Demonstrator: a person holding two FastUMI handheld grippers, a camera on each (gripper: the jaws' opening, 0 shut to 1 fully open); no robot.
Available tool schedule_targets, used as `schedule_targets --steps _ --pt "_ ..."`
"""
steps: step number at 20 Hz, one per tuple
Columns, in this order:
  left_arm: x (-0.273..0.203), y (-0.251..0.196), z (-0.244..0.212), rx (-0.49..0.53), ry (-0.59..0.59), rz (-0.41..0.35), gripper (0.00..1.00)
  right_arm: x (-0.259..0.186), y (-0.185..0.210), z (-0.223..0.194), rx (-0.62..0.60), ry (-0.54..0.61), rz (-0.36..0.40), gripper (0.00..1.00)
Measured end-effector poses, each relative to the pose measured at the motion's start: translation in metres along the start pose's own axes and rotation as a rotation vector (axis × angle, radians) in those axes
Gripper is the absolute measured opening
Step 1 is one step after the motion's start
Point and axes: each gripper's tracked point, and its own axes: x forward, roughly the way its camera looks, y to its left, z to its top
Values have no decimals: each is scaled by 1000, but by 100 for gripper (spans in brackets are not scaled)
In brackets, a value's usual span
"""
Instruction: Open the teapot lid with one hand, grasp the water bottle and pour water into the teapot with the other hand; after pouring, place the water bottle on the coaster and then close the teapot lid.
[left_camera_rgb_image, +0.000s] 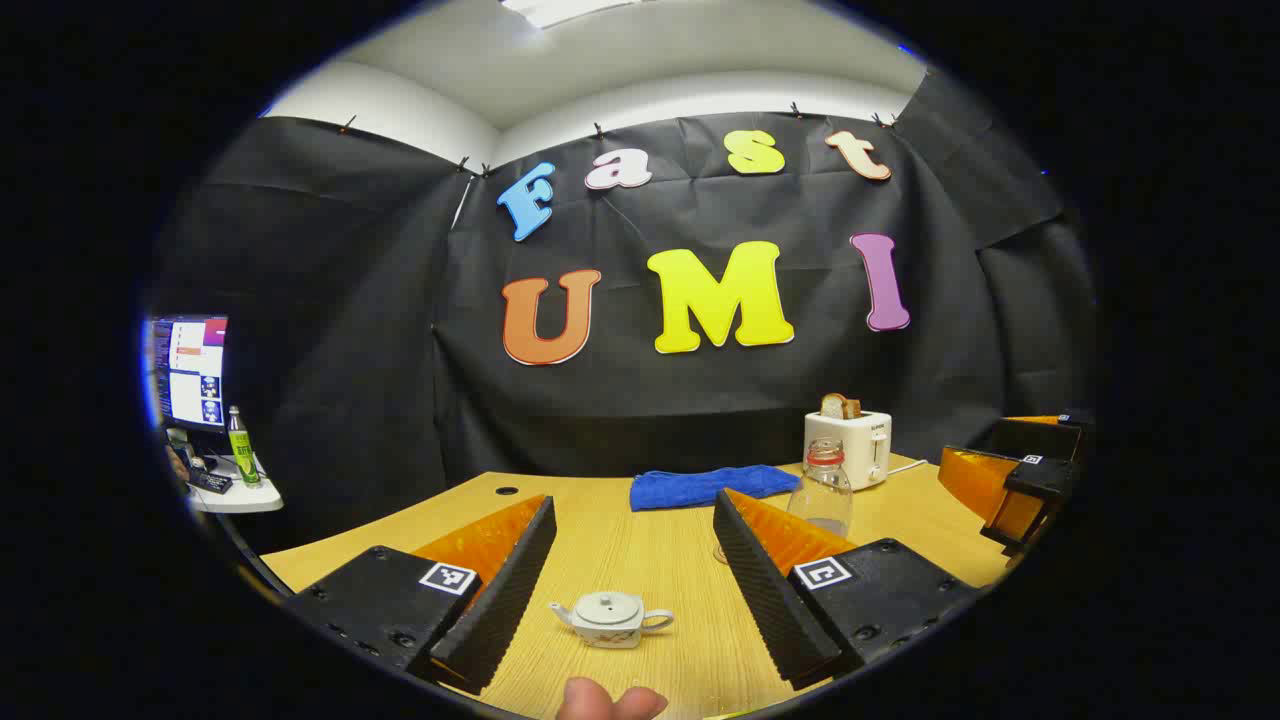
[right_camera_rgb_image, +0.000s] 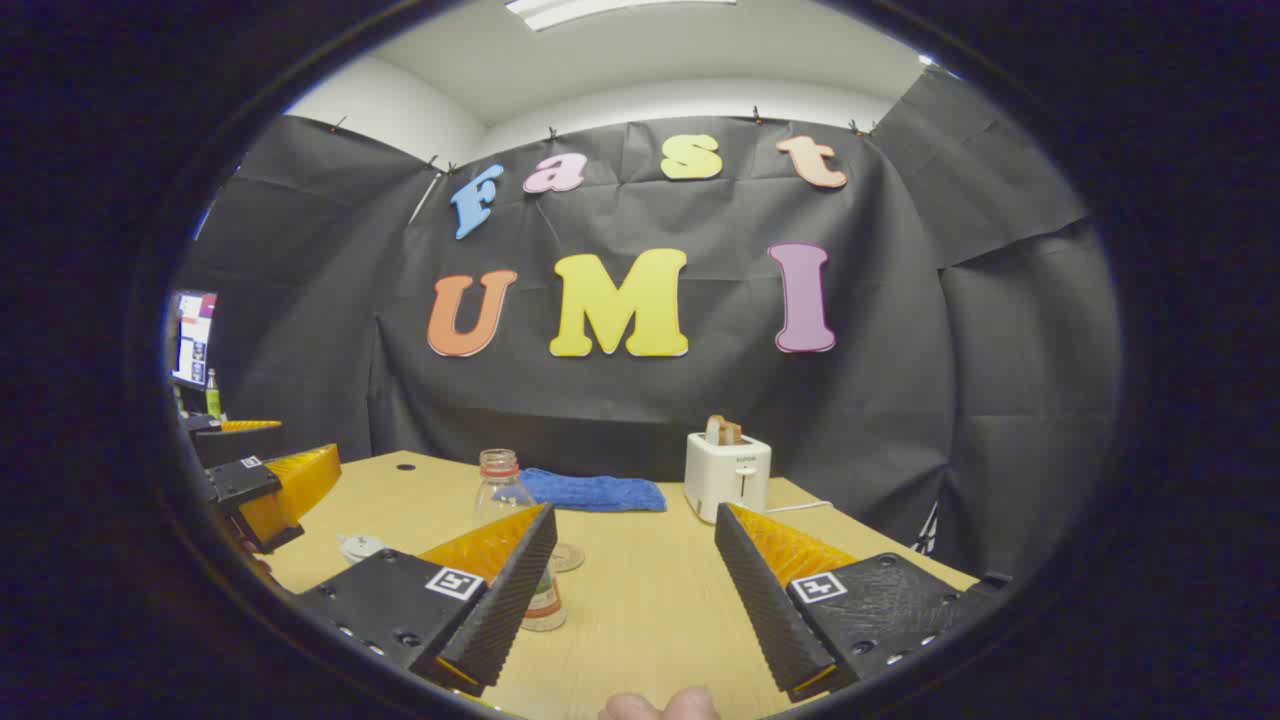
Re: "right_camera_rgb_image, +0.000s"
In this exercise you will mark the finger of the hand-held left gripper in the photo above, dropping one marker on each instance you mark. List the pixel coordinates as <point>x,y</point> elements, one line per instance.
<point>240,482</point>
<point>235,442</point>

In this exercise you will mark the computer monitor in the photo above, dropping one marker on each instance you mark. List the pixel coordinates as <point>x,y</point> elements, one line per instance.
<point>193,340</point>

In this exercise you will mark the brown bread slice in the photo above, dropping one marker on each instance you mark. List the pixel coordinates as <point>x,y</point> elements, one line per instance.
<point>732,434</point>

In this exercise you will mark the ceiling light panel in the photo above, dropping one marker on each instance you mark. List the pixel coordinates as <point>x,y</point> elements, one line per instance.
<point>620,10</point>

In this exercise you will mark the green drink bottle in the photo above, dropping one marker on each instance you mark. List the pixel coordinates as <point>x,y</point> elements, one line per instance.
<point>213,398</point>

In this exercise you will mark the blue towel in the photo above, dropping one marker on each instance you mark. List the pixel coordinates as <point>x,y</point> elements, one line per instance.
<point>595,492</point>

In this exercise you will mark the light bread slice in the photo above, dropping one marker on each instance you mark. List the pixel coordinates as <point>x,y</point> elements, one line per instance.
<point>713,430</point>

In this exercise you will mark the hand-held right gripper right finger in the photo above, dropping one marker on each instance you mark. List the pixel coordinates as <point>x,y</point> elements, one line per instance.
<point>770,610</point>

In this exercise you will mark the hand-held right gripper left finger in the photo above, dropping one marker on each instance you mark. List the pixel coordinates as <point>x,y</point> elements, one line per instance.
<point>500,610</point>

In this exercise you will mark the white teacup lid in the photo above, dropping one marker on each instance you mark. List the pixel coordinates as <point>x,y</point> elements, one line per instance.
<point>360,543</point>

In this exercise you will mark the black backdrop cloth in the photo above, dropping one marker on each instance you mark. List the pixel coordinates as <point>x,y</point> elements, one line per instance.
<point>700,400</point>

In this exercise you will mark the round brown coaster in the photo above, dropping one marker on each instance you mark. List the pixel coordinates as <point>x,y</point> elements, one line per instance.
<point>570,557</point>

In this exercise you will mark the clear plastic water bottle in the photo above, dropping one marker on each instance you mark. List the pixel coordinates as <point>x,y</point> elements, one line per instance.
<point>500,490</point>

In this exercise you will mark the white toaster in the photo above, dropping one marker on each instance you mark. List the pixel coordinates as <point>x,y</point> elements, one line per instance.
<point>725,480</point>

